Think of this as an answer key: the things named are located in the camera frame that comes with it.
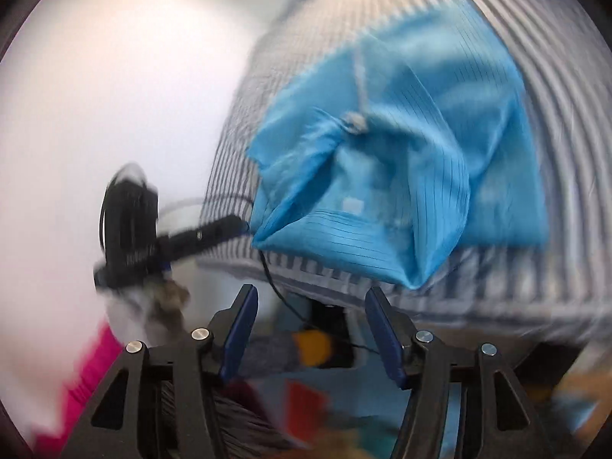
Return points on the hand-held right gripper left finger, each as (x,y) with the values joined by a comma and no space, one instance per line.
(241,325)

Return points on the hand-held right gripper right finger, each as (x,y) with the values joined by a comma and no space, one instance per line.
(382,330)

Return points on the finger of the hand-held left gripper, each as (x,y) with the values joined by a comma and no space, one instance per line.
(205,236)

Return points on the blue pinstriped work coat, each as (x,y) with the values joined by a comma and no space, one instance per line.
(382,177)

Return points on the person's left forearm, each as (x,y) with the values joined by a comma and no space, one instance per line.
(86,382)

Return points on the person's left hand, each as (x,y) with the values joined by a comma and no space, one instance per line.
(165,301)

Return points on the orange cloth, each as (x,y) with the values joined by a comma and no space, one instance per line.
(313,349)

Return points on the red cloth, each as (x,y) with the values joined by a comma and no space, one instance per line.
(306,411)

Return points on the grey striped bed sheet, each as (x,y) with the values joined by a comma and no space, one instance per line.
(564,129)

